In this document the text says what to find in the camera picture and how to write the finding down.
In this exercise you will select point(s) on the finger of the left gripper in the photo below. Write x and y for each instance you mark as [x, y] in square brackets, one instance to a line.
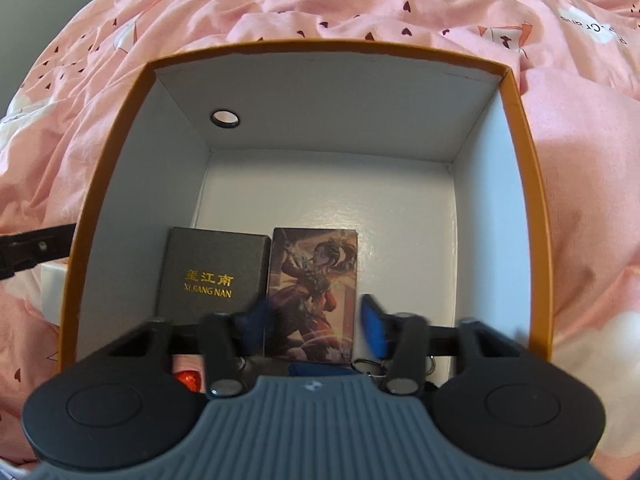
[24, 251]

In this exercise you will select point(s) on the illustrated card box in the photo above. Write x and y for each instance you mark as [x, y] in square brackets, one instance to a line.
[312, 285]

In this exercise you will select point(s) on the black box gold lettering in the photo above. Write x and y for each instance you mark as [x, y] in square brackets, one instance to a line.
[207, 272]

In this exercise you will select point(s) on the orange white cardboard box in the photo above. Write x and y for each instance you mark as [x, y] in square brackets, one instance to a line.
[426, 154]

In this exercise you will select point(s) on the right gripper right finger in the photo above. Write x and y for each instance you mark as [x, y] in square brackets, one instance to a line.
[402, 340]

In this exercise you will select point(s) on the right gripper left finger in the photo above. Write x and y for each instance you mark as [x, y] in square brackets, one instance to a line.
[227, 342]

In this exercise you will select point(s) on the orange plush keychain with tag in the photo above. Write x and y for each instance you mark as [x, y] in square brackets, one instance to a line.
[374, 369]

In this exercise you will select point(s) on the red orange crochet fruit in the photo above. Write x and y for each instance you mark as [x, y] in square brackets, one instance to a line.
[192, 379]

